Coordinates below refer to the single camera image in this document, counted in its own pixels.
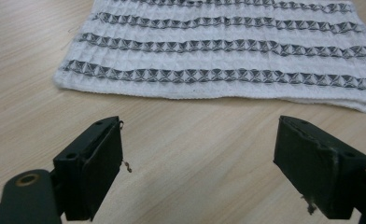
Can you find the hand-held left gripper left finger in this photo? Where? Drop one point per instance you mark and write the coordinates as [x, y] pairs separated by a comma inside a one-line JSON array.
[[89, 168]]

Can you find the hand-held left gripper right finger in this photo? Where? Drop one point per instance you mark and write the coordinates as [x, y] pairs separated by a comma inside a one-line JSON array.
[[315, 168]]

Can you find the white grey-striped waffle towel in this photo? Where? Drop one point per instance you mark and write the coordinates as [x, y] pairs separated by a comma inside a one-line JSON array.
[[221, 59]]

